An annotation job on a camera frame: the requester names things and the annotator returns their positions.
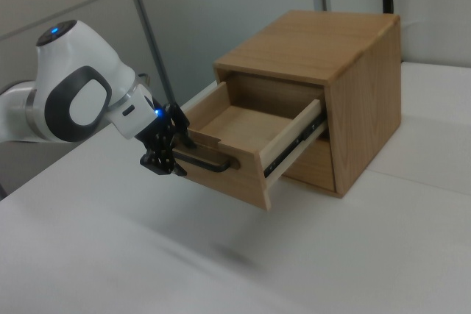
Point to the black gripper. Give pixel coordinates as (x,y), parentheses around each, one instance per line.
(158,135)

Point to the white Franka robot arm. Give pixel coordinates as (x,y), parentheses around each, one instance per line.
(92,64)

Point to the wooden two-drawer cabinet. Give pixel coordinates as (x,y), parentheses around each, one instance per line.
(364,108)

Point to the black metal drawer slide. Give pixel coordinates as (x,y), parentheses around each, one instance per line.
(290,148)

